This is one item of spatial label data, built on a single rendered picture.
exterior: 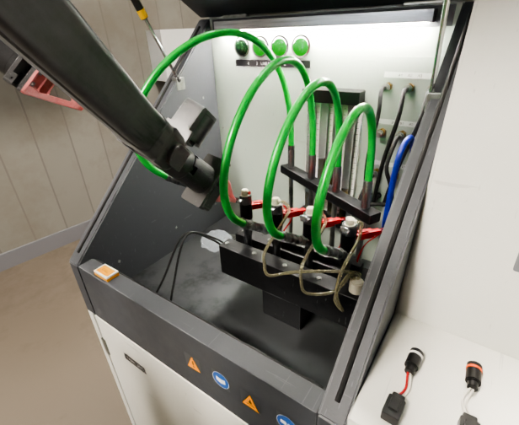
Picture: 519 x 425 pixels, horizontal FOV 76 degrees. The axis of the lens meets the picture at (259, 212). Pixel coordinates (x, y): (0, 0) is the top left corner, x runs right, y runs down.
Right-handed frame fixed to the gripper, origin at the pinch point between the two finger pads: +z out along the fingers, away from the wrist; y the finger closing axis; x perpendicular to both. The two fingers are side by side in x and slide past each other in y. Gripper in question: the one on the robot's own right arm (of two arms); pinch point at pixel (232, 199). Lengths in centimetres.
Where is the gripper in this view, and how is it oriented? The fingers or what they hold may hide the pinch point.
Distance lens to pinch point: 71.2
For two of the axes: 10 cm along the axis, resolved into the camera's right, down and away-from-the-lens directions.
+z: 5.3, 3.9, 7.5
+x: -6.7, -3.4, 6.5
